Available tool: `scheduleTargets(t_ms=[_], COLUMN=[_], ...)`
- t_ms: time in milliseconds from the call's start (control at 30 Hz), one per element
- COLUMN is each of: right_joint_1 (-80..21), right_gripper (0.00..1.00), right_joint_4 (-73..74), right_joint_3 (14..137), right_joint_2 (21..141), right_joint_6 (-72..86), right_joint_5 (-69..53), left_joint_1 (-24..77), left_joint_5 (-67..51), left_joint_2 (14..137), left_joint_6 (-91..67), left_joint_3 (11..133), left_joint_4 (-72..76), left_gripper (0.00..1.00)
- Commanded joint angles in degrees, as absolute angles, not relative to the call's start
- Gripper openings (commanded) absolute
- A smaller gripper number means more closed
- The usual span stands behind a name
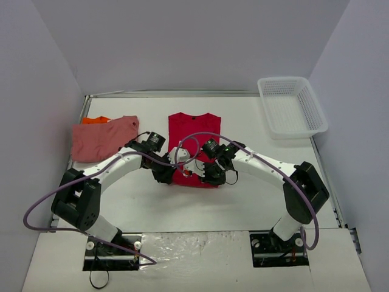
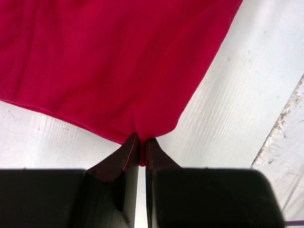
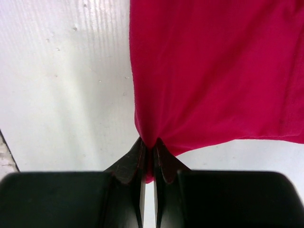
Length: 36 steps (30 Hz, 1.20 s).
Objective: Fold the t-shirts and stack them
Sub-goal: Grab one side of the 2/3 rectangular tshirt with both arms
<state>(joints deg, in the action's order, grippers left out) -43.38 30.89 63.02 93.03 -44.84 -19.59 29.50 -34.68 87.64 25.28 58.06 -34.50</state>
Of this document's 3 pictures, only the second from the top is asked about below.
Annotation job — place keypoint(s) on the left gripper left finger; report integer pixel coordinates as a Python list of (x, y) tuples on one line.
[(103, 196)]

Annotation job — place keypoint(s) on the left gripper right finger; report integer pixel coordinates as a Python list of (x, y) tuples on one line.
[(178, 197)]

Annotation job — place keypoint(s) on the red t-shirt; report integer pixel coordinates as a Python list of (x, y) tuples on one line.
[(112, 67)]

